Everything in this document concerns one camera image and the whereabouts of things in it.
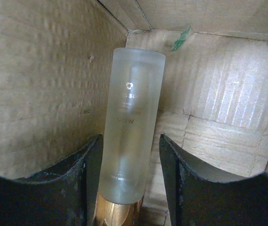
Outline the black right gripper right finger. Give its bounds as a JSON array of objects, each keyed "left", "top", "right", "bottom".
[{"left": 159, "top": 134, "right": 268, "bottom": 226}]

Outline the brown cardboard express box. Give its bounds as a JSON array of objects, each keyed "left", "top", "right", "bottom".
[{"left": 0, "top": 0, "right": 268, "bottom": 226}]

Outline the gold capped bottle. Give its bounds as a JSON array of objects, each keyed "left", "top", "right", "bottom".
[{"left": 95, "top": 48, "right": 166, "bottom": 226}]

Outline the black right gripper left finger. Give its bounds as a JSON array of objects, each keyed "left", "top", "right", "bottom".
[{"left": 0, "top": 135, "right": 103, "bottom": 226}]

